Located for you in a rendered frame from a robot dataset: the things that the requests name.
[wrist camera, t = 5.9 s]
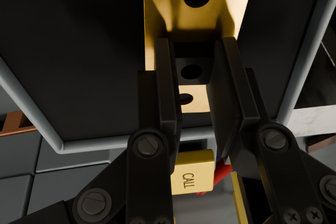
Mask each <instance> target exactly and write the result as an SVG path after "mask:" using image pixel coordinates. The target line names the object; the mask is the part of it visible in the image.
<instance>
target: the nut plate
mask: <svg viewBox="0 0 336 224"><path fill-rule="evenodd" d="M247 3H248V0H203V1H201V2H199V3H191V2H188V1H187V0H143V4H144V44H145V70H146V71H152V70H154V38H168V42H173V47H174V55H175V63H176V71H177V79H178V87H179V94H183V93H187V94H190V95H192V97H191V98H190V99H188V100H184V101H180V102H181V110H182V113H198V112H210V107H209V102H208V97H207V92H206V85H207V84H209V82H210V77H211V73H212V69H213V64H214V60H215V58H214V54H213V49H214V44H215V41H219V40H220V37H235V39H236V40H237V38H238V34H239V31H240V27H241V24H242V20H243V17H244V13H245V10H246V6H247Z"/></svg>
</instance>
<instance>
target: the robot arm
mask: <svg viewBox="0 0 336 224"><path fill-rule="evenodd" d="M213 56H214V62H213V67H212V71H211V76H210V80H209V84H206V94H207V99H208V104H209V109H210V114H211V120H212V125H213V130H214V135H215V140H216V146H217V151H218V155H219V157H220V158H223V160H224V164H225V165H231V169H232V170H234V171H235V172H236V173H237V179H238V184H239V188H240V192H241V196H242V200H243V205H244V209H245V213H246V217H247V221H248V224H336V171H334V170H332V169H331V168H329V167H328V166H326V165H325V164H323V163H322V162H320V161H319V160H317V159H315V158H314V157H312V156H311V155H309V154H308V153H306V152H305V151H303V150H302V149H300V148H299V146H298V143H297V141H296V138H295V136H294V134H293V133H292V132H291V131H290V130H289V129H288V128H287V127H286V126H284V125H283V124H280V123H277V122H271V119H270V116H269V113H268V110H267V107H266V104H265V101H264V98H263V95H262V92H261V89H260V86H259V83H258V81H257V78H256V75H255V72H254V70H253V69H252V68H250V67H249V68H245V67H244V63H243V60H242V57H241V54H240V51H239V47H238V44H237V41H236V38H235V37H234V36H227V37H220V39H219V40H216V41H215V43H214V47H213ZM182 123H183V116H182V107H181V99H180V91H179V83H178V75H177V67H176V59H175V51H174V43H173V41H168V38H154V70H137V127H138V129H137V130H136V131H134V132H133V133H132V134H131V135H130V137H129V139H128V142H127V148H126V149H125V150H124V151H123V152H122V153H121V154H120V155H119V156H118V157H117V158H116V159H115V160H113V161H112V162H111V163H110V164H109V165H108V166H107V167H106V168H105V169H104V170H103V171H102V172H100V173H99V174H98V175H97V176H96V177H95V178H94V179H93V180H92V181H91V182H90V183H89V184H87V185H86V186H85V187H84V188H83V189H82V190H81V191H80V192H79V193H78V195H77V196H76V197H74V198H71V199H69V200H67V201H64V200H61V201H59V202H57V203H54V204H52V205H50V206H47V207H45V208H43V209H40V210H38V211H36V212H33V213H31V214H28V215H26V216H24V217H21V218H19V219H17V220H14V221H12V222H10V223H8V224H174V213H173V199H172V185H171V175H172V174H173V173H174V170H175V163H176V160H177V159H178V152H179V145H180V138H181V131H182Z"/></svg>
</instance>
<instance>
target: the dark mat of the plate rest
mask: <svg viewBox="0 0 336 224"><path fill-rule="evenodd" d="M186 1H188V2H190V3H200V2H202V1H204V0H186ZM317 1H318V0H248V1H247V5H246V8H245V12H244V15H243V19H242V22H241V26H240V29H239V33H238V36H237V40H236V42H237V45H238V48H239V52H240V55H241V58H242V61H243V65H244V68H252V69H253V70H254V73H255V76H256V79H257V82H258V84H259V87H260V90H261V93H262V96H263V99H264V102H265V105H266V108H267V111H268V114H269V117H270V119H276V118H277V116H278V113H279V110H280V107H281V105H282V102H283V99H284V96H285V93H286V90H287V87H288V84H289V81H290V79H291V76H292V73H293V70H294V67H295V64H296V61H297V58H298V55H299V53H300V50H301V47H302V44H303V41H304V38H305V35H306V32H307V29H308V27H309V24H310V21H311V18H312V15H313V12H314V9H315V6H316V3H317ZM0 57H1V58H2V60H3V61H4V62H5V64H6V65H7V66H8V68H9V69H10V70H11V72H12V73H13V74H14V76H15V77H16V78H17V80H18V81H19V82H20V84H21V85H22V87H23V88H24V89H25V91H26V92H27V93H28V95H29V96H30V97H31V99H32V100H33V101H34V103H35V104H36V105H37V107H38V108H39V110H40V111H41V112H42V114H43V115H44V116H45V118H46V119H47V120H48V122H49V123H50V124H51V126H52V127H53V128H54V130H55V131H56V133H57V134H58V135H59V137H60V138H61V139H62V141H63V142H70V141H79V140H88V139H97V138H106V137H115V136H124V135H131V134H132V133H133V132H135V131H136V130H138V97H137V71H145V70H146V64H145V25H144V0H0ZM206 126H213V123H212V118H211V112H210V111H208V112H184V113H182V128H181V129H187V128H197V127H206Z"/></svg>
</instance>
